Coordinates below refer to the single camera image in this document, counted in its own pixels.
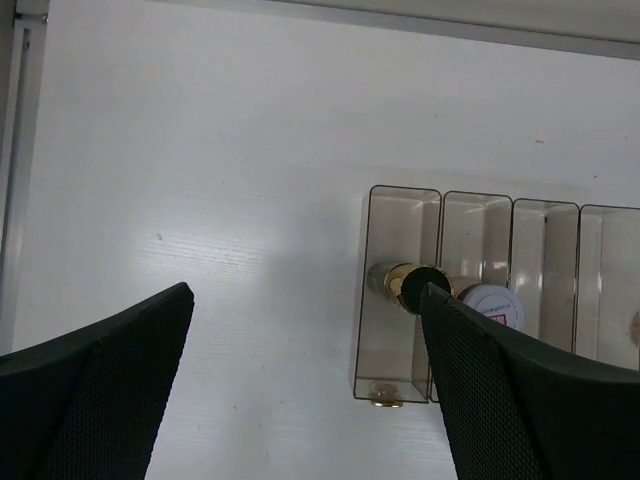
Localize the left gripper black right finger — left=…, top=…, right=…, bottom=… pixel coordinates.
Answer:
left=420, top=284, right=639, bottom=479

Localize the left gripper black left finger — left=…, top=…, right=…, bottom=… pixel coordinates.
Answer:
left=1, top=282, right=194, bottom=479

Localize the white-lid red-label jar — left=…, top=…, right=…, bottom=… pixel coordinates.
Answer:
left=456, top=283, right=525, bottom=330

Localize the gold black-capped bottle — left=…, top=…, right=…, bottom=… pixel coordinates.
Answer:
left=366, top=262, right=453, bottom=315

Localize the clear bin, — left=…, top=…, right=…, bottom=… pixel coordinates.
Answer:
left=575, top=205, right=639, bottom=370
left=428, top=189, right=514, bottom=404
left=510, top=198, right=579, bottom=352
left=353, top=185, right=442, bottom=408

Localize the aluminium frame rail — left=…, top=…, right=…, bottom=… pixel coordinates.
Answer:
left=0, top=0, right=51, bottom=281

